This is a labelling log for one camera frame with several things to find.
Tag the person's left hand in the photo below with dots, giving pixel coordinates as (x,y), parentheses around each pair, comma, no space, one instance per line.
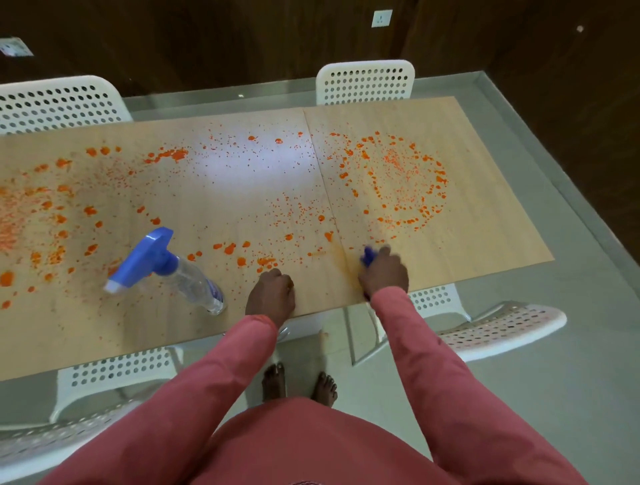
(270,299)

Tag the white wall switch plate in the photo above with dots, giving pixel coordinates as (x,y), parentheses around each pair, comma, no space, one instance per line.
(15,47)

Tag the person's right forearm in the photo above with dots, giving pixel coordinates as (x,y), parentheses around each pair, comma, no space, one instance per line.
(425,359)

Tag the person's foot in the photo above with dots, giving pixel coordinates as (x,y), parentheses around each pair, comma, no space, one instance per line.
(325,388)
(274,382)

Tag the person's right hand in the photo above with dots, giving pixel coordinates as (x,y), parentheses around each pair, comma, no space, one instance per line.
(386,275)

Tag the clear spray bottle blue trigger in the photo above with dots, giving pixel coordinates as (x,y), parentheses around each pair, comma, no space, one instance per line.
(165,267)

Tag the person's right fingers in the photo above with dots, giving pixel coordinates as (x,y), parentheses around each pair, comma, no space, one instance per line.
(382,255)

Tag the light wood table sheet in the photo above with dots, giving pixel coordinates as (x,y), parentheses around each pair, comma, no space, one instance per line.
(475,200)
(200,175)

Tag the person's right foot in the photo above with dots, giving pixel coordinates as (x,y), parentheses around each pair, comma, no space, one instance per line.
(325,388)

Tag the person's left foot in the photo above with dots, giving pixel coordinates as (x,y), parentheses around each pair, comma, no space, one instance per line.
(274,382)

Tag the person's left forearm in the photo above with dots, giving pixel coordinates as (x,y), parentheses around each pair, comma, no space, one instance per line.
(200,394)

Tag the person's pink garment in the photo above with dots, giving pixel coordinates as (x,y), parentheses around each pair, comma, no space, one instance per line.
(310,444)

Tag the white perforated plastic chair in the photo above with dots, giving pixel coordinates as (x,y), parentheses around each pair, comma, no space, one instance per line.
(365,80)
(500,327)
(100,379)
(60,102)

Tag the white wall socket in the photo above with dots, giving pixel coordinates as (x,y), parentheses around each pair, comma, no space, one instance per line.
(381,18)

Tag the blue cleaning cloth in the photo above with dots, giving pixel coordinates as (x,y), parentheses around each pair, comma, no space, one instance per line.
(368,257)

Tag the person's left fingers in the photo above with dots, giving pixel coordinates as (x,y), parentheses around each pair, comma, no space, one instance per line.
(286,287)

